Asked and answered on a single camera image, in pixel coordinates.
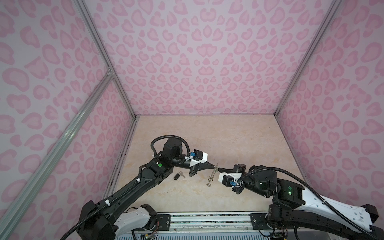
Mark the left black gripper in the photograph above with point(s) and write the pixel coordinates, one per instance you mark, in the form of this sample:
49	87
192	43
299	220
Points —
205	165

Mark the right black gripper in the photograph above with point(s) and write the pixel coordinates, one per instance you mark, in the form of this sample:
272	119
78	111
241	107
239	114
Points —
238	169

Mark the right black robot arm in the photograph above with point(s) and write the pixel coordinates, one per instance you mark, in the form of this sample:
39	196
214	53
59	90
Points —
296	204

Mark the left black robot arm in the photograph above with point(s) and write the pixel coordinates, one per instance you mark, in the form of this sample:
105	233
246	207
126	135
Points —
97	221

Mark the black headed key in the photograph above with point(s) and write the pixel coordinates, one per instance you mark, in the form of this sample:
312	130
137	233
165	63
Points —
179	175

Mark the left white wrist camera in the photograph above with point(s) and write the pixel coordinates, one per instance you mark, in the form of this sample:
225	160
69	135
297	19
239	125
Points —
197	157

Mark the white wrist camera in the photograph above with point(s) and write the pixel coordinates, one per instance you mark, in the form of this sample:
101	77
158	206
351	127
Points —
229	179
197	157

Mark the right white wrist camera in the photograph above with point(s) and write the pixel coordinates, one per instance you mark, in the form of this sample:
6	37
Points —
229	179

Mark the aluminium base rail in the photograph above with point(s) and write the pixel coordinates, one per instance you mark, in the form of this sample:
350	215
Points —
138	224

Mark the right corner aluminium post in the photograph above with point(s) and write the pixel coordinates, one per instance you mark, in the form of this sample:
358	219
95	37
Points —
320	33

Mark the corner aluminium post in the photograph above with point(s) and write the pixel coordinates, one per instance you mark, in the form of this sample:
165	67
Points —
320	33
91	27

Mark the left corner aluminium post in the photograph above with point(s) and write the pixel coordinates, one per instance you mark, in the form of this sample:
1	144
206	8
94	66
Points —
91	27

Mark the diagonal aluminium frame bar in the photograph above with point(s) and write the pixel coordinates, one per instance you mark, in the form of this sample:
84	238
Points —
20	205

